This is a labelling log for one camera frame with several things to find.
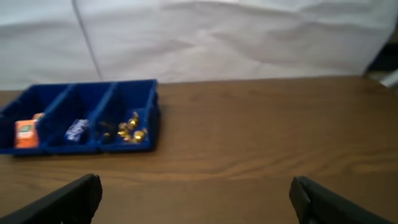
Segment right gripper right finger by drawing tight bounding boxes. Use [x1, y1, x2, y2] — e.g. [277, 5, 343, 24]
[289, 175, 398, 224]

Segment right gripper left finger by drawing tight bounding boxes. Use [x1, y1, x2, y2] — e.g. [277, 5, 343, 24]
[0, 173, 103, 224]

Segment blue candy pack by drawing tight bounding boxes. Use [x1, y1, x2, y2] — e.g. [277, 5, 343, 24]
[63, 118, 91, 142]

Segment orange candy box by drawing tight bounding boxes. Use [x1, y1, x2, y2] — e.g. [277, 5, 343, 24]
[14, 119, 40, 149]

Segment blue tray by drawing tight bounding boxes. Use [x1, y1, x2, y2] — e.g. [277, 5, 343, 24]
[0, 78, 161, 156]

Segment white pipe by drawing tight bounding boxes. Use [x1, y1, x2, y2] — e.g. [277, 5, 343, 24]
[380, 69, 398, 88]

